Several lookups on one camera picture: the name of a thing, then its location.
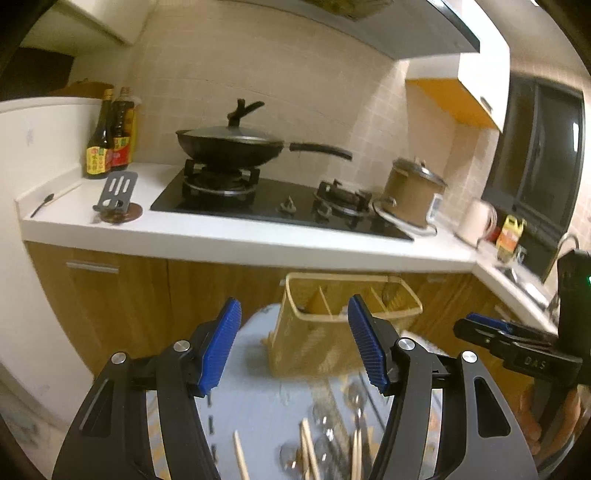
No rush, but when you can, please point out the beige plastic utensil basket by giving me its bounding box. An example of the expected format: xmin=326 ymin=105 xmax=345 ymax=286
xmin=265 ymin=272 xmax=423 ymax=379

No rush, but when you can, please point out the silver cabinet handle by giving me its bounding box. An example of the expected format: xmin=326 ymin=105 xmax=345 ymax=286
xmin=65 ymin=261 xmax=122 ymax=274

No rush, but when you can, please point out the brown round spatula rest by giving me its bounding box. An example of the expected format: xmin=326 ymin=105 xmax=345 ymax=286
xmin=99 ymin=202 xmax=143 ymax=225

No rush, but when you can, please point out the white and orange wall cabinet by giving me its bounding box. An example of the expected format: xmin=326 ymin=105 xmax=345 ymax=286
xmin=405 ymin=21 xmax=511 ymax=133

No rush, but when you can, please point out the black wok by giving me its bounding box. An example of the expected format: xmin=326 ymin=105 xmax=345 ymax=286
xmin=175 ymin=129 xmax=354 ymax=169

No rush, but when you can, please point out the kitchen sink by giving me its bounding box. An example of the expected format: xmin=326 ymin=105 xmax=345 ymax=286
xmin=496 ymin=263 xmax=551 ymax=306

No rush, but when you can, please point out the yellow bottle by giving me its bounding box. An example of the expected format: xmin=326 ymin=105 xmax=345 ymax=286
xmin=496 ymin=215 xmax=527 ymax=260

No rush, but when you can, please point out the black spoon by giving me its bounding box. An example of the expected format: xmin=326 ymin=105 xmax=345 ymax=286
xmin=30 ymin=193 xmax=55 ymax=219

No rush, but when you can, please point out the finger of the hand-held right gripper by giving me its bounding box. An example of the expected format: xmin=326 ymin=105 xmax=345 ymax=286
xmin=465 ymin=312 xmax=560 ymax=344
xmin=453 ymin=319 xmax=583 ymax=377

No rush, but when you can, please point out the dark window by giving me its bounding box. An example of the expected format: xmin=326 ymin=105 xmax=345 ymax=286
xmin=480 ymin=73 xmax=588 ymax=261

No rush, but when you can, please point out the range hood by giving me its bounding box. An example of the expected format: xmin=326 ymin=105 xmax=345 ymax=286
xmin=217 ymin=0 xmax=481 ymax=61

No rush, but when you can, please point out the white kettle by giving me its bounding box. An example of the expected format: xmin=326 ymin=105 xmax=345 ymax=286
xmin=456 ymin=198 xmax=498 ymax=248

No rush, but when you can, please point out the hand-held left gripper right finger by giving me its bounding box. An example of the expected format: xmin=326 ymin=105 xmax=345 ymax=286
xmin=347 ymin=294 xmax=539 ymax=480

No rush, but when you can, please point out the dark sauce bottle red label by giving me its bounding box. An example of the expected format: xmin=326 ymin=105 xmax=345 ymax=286
xmin=110 ymin=87 xmax=138 ymax=171

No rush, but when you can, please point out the grey slotted spatula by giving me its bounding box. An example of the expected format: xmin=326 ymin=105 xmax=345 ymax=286
xmin=92 ymin=172 xmax=140 ymax=213

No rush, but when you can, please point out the metal faucet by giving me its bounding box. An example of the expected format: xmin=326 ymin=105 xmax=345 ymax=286
xmin=542 ymin=233 xmax=581 ymax=283

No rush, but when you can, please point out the glass wok lid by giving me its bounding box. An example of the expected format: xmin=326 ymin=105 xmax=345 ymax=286
xmin=176 ymin=98 xmax=283 ymax=145

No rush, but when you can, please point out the blue patterned tablecloth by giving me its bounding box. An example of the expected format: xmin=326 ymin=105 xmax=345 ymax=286
xmin=143 ymin=302 xmax=446 ymax=480

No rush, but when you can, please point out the wooden cabinet door with handle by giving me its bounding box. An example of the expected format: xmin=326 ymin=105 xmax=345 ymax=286
xmin=25 ymin=241 xmax=170 ymax=377

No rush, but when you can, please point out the dark soy sauce bottle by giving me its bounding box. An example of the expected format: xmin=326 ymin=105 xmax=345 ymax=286
xmin=84 ymin=89 xmax=115 ymax=180

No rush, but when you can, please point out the plain wooden cabinet door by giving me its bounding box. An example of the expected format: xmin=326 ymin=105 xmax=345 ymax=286
xmin=166 ymin=258 xmax=289 ymax=365

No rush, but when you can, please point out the wooden corner base cabinet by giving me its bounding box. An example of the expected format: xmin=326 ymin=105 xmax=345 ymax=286
xmin=399 ymin=272 xmax=557 ymax=388

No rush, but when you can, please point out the black gas stove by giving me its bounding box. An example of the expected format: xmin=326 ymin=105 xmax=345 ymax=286
xmin=150 ymin=159 xmax=415 ymax=242

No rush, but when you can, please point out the person's right hand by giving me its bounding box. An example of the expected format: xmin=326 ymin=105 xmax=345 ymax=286
xmin=518 ymin=385 xmax=588 ymax=467

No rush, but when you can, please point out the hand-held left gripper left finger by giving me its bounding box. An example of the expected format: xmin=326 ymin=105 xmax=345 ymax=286
xmin=52 ymin=298 xmax=243 ymax=480

